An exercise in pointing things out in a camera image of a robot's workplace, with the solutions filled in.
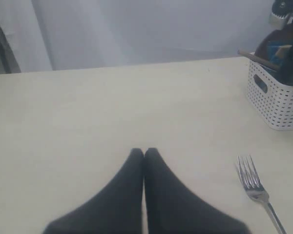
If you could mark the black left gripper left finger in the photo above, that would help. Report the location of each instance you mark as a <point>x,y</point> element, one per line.
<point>116,209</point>

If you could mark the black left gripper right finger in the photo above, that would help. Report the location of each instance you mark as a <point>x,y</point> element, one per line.
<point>172,208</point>

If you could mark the blue chips bag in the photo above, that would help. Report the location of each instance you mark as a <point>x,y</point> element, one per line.
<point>277,51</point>

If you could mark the wooden chopstick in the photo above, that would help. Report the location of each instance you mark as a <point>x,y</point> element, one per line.
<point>259,60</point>

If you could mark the silver metal fork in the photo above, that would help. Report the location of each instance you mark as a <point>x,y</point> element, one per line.
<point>255,190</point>

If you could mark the white perforated plastic basket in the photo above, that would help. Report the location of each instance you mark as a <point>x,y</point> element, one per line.
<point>272,100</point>

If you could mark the brown wooden plate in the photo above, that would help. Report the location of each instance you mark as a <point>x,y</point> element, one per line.
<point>276,37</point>

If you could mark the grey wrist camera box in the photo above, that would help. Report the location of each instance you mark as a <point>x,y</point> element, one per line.
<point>281,11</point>

